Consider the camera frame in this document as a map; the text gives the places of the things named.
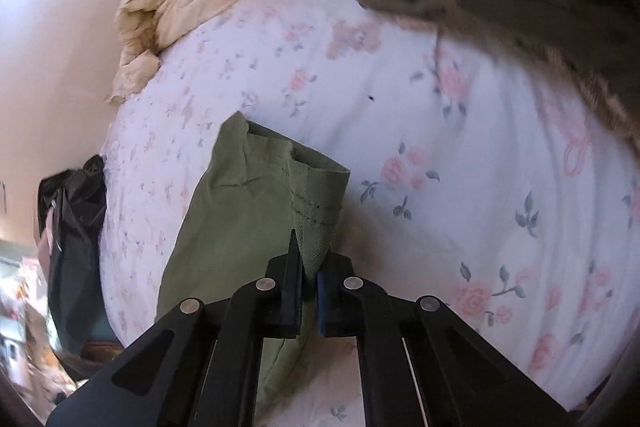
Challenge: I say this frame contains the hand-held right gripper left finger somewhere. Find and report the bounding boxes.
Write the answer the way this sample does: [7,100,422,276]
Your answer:
[46,229,307,427]

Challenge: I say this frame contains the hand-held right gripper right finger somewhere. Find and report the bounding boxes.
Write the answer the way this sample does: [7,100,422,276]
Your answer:
[315,253,586,427]

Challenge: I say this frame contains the green pants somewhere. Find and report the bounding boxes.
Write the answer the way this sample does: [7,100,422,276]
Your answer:
[155,111,352,414]

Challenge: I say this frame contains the bed with floral sheet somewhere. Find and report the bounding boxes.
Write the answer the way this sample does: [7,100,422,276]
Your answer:
[97,0,640,427]

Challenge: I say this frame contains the black shiny cloth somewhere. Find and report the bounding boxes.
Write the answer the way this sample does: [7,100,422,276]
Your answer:
[37,155,124,354]

